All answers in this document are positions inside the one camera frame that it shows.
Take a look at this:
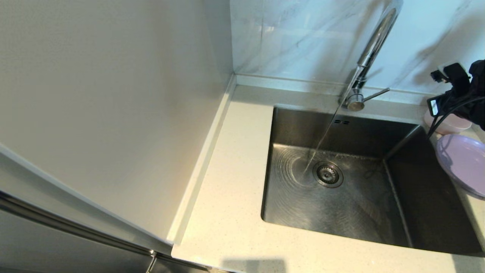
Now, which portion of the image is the grey steel appliance door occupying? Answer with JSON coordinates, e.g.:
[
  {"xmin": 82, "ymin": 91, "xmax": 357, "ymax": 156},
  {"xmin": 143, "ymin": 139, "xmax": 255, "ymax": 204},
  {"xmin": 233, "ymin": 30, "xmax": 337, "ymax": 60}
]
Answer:
[{"xmin": 0, "ymin": 209, "xmax": 152, "ymax": 273}]

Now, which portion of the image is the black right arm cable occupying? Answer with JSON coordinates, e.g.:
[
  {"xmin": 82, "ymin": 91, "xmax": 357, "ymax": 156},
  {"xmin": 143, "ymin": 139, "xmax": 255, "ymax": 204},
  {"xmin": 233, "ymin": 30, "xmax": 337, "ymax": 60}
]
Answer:
[{"xmin": 427, "ymin": 97, "xmax": 485, "ymax": 137}]

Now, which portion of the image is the white tall cabinet side panel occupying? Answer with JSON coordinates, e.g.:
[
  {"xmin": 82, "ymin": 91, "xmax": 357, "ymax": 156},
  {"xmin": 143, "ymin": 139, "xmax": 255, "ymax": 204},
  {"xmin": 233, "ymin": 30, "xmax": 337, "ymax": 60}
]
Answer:
[{"xmin": 0, "ymin": 0, "xmax": 233, "ymax": 245}]

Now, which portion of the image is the round metal drain strainer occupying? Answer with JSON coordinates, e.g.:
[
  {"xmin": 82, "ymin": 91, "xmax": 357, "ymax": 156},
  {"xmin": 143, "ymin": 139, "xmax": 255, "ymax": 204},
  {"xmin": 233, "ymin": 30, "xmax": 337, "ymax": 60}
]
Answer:
[{"xmin": 313, "ymin": 162, "xmax": 344, "ymax": 188}]

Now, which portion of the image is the stainless steel sink basin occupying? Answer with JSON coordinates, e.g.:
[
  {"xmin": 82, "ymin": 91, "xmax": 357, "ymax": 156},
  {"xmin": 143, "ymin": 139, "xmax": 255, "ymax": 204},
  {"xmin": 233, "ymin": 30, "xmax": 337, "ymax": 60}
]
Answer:
[{"xmin": 260, "ymin": 105, "xmax": 485, "ymax": 256}]

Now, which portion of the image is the running water stream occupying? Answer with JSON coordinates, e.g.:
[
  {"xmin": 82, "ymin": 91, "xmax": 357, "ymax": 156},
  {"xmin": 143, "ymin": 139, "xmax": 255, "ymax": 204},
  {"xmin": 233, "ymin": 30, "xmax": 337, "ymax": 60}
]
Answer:
[{"xmin": 303, "ymin": 68, "xmax": 358, "ymax": 174}]

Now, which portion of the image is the chrome door trim bar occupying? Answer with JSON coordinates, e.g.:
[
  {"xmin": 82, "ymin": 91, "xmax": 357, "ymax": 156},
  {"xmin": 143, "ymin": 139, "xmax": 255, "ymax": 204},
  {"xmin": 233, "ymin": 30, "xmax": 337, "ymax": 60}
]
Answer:
[{"xmin": 0, "ymin": 190, "xmax": 156, "ymax": 256}]

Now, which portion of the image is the pink bowl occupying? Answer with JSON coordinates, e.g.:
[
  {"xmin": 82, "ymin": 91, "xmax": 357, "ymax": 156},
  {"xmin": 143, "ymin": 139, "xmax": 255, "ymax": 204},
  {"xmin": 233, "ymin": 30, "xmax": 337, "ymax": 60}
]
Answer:
[{"xmin": 424, "ymin": 109, "xmax": 472, "ymax": 135}]

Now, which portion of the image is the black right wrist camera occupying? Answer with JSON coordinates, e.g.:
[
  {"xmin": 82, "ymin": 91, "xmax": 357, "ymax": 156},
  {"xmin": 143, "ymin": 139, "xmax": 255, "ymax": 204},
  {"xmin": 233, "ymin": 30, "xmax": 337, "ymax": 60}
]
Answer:
[{"xmin": 427, "ymin": 96, "xmax": 444, "ymax": 117}]

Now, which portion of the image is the purple plate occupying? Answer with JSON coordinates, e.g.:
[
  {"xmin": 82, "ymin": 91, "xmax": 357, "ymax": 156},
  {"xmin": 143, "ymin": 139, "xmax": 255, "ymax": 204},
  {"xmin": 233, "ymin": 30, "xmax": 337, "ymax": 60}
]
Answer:
[{"xmin": 436, "ymin": 134, "xmax": 485, "ymax": 198}]

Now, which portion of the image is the chrome kitchen faucet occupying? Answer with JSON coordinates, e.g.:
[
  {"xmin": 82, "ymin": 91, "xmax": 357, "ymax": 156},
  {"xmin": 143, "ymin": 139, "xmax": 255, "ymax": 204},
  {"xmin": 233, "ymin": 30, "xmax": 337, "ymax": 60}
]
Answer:
[{"xmin": 338, "ymin": 0, "xmax": 403, "ymax": 112}]

